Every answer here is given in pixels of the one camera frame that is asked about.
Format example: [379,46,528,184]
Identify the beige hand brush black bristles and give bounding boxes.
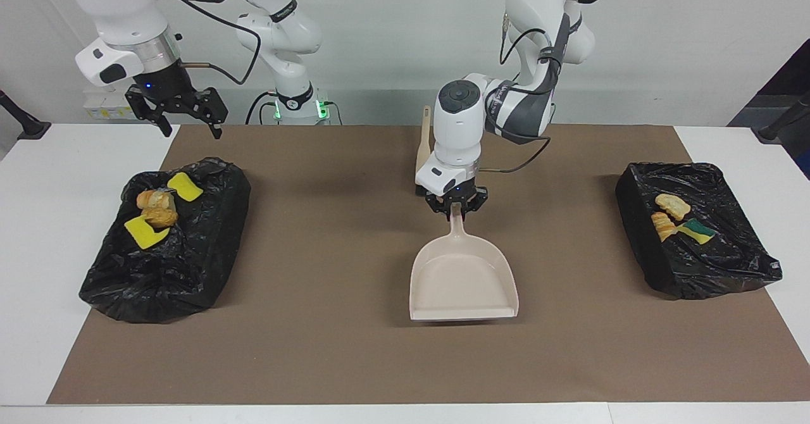
[414,105,435,196]

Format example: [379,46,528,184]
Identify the yellow sponge piece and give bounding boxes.
[123,216,171,250]
[166,171,205,204]
[673,218,717,246]

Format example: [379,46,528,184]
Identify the beige plastic dustpan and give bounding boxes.
[409,202,520,321]

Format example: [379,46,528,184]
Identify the striped croissant bread roll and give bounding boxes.
[136,188,177,213]

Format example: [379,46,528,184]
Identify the brown oval bread roll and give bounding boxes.
[146,208,180,229]

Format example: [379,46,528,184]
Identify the small glazed croissant piece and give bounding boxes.
[651,211,678,243]

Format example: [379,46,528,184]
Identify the pale torn bread piece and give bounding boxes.
[654,193,691,221]

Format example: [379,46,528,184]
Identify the black bag lined bin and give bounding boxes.
[78,156,252,324]
[615,161,783,301]

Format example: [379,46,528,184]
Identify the black stand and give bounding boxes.
[0,89,52,141]
[757,90,810,144]

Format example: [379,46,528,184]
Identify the brown table mat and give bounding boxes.
[46,124,810,406]

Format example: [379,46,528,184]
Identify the black base cable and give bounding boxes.
[245,90,280,125]

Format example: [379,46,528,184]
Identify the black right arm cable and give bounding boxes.
[149,0,263,86]

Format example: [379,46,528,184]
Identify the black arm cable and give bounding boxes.
[478,6,580,175]
[149,0,263,86]

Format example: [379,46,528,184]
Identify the white wall socket box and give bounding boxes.
[83,90,143,121]

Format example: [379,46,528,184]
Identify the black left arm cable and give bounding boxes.
[478,6,580,175]

